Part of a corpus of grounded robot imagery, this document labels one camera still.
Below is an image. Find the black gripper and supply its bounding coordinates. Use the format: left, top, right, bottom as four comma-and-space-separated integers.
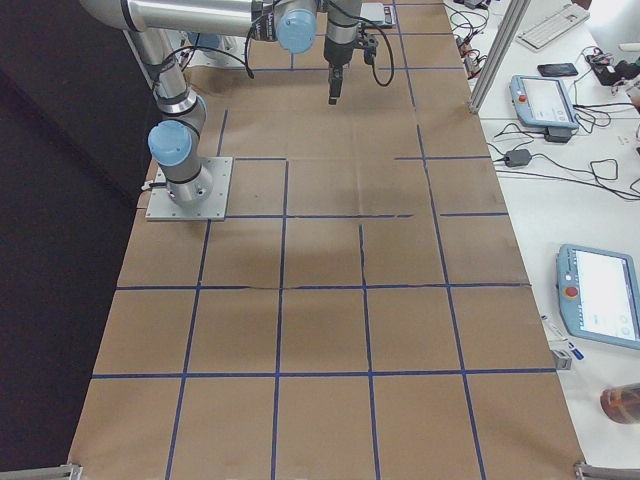
324, 28, 378, 105

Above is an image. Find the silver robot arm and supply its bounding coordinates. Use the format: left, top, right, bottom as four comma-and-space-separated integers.
82, 1, 364, 206

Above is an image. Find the silver digital kitchen scale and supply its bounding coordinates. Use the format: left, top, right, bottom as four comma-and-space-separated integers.
360, 2, 396, 28

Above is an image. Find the black power adapter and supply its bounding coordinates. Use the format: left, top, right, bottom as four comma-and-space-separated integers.
503, 148, 532, 168

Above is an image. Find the far blue teach pendant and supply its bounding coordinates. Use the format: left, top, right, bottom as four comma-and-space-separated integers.
509, 75, 579, 130

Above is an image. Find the blue teach pendant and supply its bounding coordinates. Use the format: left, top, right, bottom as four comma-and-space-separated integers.
509, 75, 579, 130
556, 244, 639, 350

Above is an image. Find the black smartphone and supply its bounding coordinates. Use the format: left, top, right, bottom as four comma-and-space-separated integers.
537, 62, 578, 78

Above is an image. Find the white keyboard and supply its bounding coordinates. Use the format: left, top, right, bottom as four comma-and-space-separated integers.
515, 3, 590, 52

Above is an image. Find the near blue teach pendant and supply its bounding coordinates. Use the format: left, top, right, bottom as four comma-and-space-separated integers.
556, 244, 639, 350

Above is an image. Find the brown translucent bottle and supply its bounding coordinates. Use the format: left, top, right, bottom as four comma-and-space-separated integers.
600, 383, 639, 424

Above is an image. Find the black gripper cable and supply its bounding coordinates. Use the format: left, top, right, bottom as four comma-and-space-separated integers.
357, 19, 396, 87

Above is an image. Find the aluminium frame post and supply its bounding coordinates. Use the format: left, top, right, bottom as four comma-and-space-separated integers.
468, 0, 530, 114

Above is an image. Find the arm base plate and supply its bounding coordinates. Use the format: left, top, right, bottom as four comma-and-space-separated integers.
145, 157, 233, 221

